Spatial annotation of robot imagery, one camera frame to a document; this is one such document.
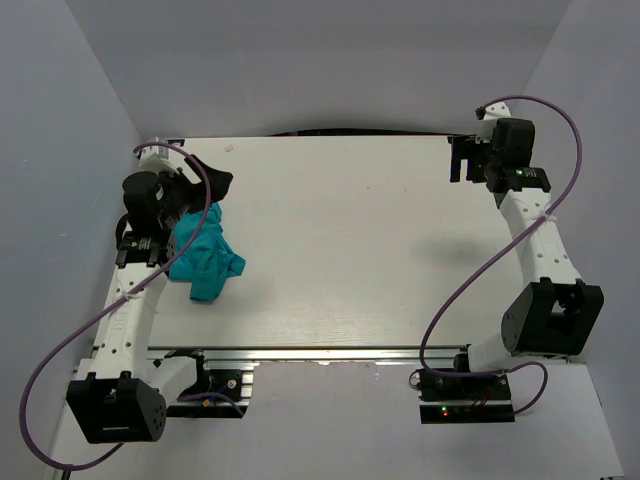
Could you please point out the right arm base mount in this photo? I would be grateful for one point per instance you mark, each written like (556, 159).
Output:
(475, 400)

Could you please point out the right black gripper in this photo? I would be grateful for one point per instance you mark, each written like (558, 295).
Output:
(460, 149)

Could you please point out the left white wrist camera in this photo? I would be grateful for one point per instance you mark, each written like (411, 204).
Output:
(156, 158)

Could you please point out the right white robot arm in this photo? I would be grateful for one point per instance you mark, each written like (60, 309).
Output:
(556, 311)

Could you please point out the teal t-shirt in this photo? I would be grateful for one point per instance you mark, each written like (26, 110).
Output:
(208, 262)

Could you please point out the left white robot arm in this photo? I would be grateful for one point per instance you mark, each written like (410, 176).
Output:
(125, 396)

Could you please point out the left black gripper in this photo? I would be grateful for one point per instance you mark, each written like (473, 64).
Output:
(197, 194)

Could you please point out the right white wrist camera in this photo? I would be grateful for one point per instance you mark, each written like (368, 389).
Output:
(487, 117)

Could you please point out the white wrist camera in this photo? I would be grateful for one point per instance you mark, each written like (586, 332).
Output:
(487, 117)
(156, 158)

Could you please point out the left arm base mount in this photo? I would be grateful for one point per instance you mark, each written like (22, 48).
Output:
(215, 390)

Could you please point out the aluminium front rail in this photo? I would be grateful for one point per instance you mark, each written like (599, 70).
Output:
(321, 354)

